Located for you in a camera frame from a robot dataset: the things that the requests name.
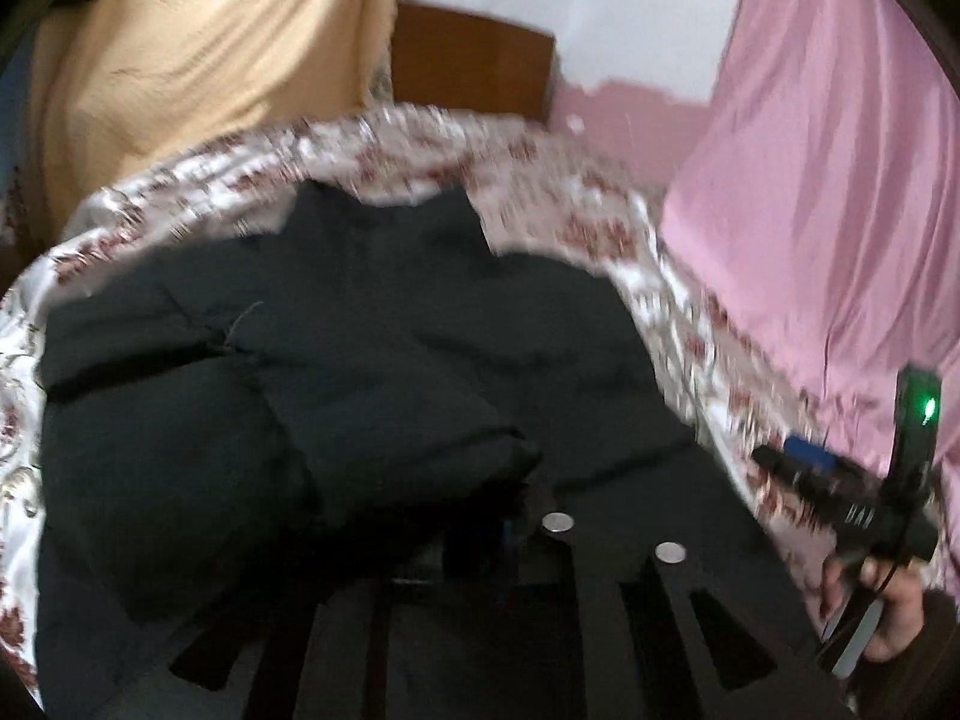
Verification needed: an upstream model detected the floral satin bedspread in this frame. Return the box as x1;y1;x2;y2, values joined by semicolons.
0;102;960;706

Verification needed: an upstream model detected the beige draped cloth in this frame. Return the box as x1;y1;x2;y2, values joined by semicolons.
29;0;395;239

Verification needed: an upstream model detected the pink satin curtain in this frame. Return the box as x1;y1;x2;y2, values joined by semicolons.
659;0;960;481

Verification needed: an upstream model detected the black padded jacket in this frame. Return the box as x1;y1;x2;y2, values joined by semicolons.
32;179;824;720

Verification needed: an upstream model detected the person's right hand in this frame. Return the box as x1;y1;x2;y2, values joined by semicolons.
818;554;924;663

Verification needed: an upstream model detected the brown wooden headboard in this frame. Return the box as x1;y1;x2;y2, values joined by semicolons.
391;2;555;124

